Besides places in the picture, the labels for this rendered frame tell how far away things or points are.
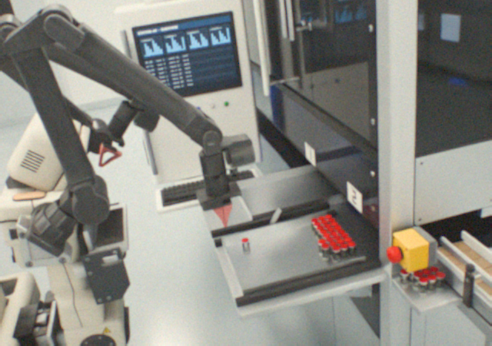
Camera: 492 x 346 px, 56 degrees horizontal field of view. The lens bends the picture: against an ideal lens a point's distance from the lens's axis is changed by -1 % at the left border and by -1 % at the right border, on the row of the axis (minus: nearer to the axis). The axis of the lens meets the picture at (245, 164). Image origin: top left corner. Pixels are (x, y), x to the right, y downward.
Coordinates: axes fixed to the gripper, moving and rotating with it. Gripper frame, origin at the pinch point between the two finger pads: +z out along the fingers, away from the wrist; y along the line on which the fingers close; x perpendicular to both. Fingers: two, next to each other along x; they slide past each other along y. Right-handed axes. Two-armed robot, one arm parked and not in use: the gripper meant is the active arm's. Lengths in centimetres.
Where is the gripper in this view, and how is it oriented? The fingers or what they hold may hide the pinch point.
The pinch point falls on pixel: (224, 223)
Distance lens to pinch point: 118.3
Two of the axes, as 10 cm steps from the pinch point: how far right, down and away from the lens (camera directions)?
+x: -2.5, -3.7, 9.0
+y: 9.6, -2.4, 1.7
